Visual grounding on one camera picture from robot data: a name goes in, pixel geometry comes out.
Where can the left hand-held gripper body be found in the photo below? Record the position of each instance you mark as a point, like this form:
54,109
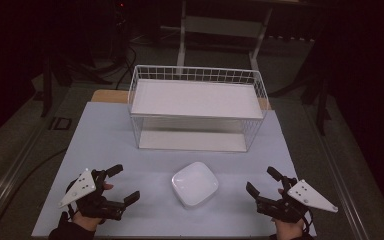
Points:
81,188

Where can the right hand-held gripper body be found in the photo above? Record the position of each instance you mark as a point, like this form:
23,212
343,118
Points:
305,196

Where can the white square plate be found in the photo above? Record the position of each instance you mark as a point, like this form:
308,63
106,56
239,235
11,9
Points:
195,184

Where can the person's left hand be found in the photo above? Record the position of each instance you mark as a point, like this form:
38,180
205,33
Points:
88,221

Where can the person's right hand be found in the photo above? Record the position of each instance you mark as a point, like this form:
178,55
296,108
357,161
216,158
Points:
288,228

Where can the pale blue table mat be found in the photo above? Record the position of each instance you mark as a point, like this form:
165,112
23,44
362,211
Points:
113,143

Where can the dark square floor box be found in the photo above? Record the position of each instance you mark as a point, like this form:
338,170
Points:
60,123

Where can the black metal stand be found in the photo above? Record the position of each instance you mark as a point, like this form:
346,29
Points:
320,100
46,86

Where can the black equipment with red light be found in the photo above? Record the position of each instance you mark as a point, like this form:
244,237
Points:
120,26

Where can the metal floor rail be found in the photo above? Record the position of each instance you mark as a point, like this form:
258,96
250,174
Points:
340,173
10,180

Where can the white metal desk frame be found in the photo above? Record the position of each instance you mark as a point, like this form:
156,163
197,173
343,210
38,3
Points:
220,26

